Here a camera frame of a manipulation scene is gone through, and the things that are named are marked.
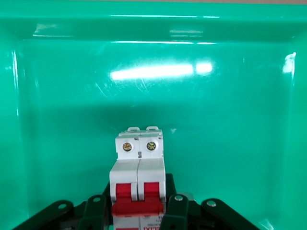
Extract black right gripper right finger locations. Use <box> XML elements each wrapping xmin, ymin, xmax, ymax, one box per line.
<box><xmin>160</xmin><ymin>173</ymin><xmax>288</xmax><ymax>230</ymax></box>

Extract green plastic tray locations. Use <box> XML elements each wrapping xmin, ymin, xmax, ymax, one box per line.
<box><xmin>0</xmin><ymin>0</ymin><xmax>307</xmax><ymax>230</ymax></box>

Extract white circuit breaker red levers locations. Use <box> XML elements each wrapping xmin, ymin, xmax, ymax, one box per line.
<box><xmin>108</xmin><ymin>126</ymin><xmax>166</xmax><ymax>230</ymax></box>

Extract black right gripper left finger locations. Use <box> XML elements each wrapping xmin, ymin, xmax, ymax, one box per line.
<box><xmin>12</xmin><ymin>182</ymin><xmax>112</xmax><ymax>230</ymax></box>

